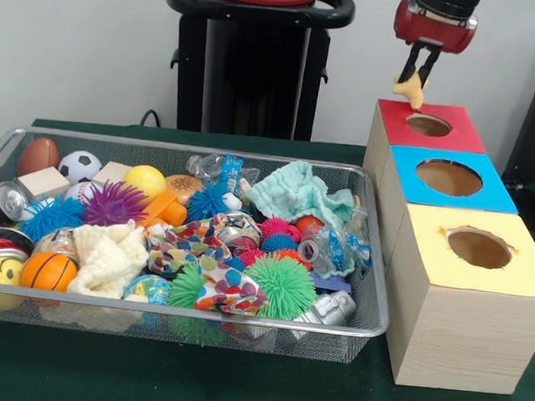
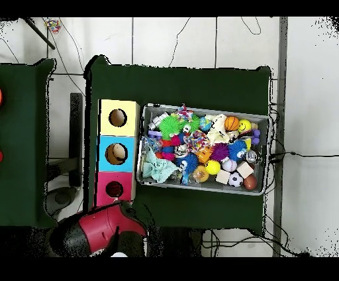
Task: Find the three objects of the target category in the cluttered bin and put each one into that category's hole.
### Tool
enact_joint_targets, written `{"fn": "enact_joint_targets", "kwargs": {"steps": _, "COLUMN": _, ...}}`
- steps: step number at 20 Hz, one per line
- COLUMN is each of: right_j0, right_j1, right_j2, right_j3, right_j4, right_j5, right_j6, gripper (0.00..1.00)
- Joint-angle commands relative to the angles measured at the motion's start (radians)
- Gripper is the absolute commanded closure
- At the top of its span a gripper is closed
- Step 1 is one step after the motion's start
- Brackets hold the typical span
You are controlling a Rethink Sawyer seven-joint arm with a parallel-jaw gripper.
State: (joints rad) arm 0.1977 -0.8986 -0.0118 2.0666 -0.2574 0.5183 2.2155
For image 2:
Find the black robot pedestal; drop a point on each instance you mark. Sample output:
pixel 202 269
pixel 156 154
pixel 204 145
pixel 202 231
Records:
pixel 177 242

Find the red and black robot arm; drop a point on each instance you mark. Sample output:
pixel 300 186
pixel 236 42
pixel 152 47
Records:
pixel 100 228

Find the wooden box with three holes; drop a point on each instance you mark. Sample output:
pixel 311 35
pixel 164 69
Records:
pixel 116 137

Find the brown football toy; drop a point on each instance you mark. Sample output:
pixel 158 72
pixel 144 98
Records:
pixel 250 182

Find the orange basketball toy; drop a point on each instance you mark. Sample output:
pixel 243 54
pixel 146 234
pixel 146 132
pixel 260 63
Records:
pixel 232 123

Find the plain yellow ball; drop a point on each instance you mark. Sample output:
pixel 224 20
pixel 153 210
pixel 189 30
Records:
pixel 213 167

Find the yellow smiley face ball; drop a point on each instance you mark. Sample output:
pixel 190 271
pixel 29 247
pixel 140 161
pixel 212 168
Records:
pixel 244 126

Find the black rod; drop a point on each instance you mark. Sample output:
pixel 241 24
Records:
pixel 39 33

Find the large green spiky ball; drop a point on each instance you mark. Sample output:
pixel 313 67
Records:
pixel 170 126

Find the dark green side table cloth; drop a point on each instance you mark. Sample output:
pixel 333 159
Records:
pixel 23 132

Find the black and white soccer ball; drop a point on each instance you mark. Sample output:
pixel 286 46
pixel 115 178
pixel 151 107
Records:
pixel 235 179

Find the purple spiky ball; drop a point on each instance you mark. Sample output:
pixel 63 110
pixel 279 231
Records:
pixel 219 152

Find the black upright panel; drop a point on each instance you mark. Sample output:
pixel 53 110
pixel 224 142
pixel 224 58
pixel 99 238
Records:
pixel 76 132

